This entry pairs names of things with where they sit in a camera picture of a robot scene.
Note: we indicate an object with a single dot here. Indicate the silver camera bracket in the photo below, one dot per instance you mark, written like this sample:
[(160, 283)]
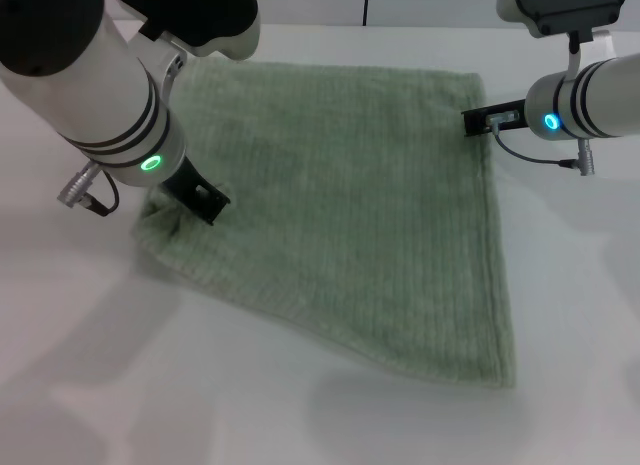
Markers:
[(167, 55), (587, 45)]

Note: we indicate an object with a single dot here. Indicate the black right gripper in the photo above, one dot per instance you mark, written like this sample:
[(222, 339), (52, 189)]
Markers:
[(505, 117)]

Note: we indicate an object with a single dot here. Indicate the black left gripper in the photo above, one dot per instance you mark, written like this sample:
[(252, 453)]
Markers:
[(187, 185)]

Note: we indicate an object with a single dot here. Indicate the green ribbed towel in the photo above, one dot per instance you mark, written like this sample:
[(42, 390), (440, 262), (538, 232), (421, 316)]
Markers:
[(350, 210)]

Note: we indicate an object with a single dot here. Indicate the silver left camera bracket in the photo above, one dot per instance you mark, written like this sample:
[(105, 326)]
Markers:
[(167, 55)]

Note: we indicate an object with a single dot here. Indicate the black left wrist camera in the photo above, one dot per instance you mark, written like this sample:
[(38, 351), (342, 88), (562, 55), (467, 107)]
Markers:
[(200, 10)]

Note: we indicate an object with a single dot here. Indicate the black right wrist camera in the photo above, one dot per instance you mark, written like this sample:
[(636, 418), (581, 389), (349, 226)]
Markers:
[(565, 5)]

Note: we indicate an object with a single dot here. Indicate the silver right camera bracket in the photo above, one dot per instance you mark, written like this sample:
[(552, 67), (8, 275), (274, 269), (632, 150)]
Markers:
[(587, 45)]

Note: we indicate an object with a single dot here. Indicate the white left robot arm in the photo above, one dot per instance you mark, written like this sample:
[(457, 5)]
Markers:
[(90, 85)]

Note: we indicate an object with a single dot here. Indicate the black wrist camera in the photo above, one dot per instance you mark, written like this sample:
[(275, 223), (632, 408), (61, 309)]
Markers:
[(200, 10), (565, 5)]

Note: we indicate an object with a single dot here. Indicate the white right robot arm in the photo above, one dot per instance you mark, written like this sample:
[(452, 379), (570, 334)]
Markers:
[(590, 100)]

